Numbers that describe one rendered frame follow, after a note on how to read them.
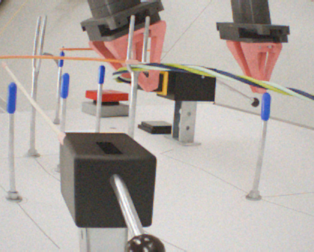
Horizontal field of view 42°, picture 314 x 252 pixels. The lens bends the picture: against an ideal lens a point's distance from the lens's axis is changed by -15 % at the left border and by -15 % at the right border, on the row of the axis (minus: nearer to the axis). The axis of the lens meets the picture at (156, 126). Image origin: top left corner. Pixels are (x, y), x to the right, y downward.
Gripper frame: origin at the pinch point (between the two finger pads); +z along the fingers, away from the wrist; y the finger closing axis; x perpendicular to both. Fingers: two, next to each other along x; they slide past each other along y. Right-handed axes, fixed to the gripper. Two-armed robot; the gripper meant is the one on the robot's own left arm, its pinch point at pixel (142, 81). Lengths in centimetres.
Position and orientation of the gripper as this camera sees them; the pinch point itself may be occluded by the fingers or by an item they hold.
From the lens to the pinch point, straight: 52.7
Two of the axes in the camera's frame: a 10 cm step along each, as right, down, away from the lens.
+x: 8.3, -4.3, 3.4
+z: 3.1, 8.8, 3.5
